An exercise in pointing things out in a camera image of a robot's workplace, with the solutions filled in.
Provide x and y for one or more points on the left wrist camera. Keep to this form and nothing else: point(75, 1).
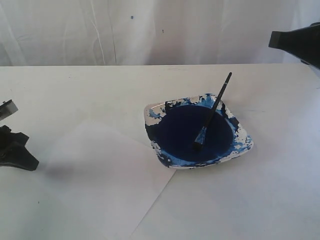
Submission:
point(7, 109)

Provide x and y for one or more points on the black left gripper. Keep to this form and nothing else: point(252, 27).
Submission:
point(13, 152)

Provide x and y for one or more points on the black paintbrush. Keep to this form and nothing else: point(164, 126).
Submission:
point(200, 139)

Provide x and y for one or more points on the white square paint dish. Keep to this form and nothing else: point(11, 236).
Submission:
point(172, 126)

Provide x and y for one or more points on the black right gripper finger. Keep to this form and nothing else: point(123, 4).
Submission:
point(303, 43)

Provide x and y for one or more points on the white backdrop curtain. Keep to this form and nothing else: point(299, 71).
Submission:
point(147, 32)

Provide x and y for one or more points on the white paper sheet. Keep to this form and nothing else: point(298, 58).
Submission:
point(108, 180)

